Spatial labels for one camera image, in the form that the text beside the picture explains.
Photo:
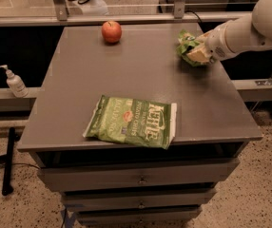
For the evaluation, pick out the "red apple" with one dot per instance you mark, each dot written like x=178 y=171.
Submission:
x=111 y=31

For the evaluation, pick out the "white robot base with cables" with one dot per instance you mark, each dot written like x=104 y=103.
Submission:
x=87 y=7

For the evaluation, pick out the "green Kettle potato chips bag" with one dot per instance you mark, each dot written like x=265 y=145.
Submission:
x=132 y=121

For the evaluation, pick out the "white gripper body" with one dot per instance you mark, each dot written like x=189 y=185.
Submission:
x=216 y=46

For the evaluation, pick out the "metal railing frame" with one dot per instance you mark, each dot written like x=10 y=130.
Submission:
x=40 y=13

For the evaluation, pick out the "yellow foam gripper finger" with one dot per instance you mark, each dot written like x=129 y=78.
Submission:
x=203 y=37
x=198 y=55

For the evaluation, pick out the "green rice chip bag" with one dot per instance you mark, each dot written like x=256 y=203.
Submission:
x=186 y=40

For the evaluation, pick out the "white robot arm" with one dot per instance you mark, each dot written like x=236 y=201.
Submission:
x=253 y=32

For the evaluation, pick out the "black metal stand leg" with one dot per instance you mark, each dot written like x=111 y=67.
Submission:
x=6 y=160

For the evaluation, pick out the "white pump dispenser bottle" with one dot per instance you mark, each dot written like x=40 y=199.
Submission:
x=15 y=83

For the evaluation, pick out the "grey drawer cabinet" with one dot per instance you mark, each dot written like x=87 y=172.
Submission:
x=104 y=183

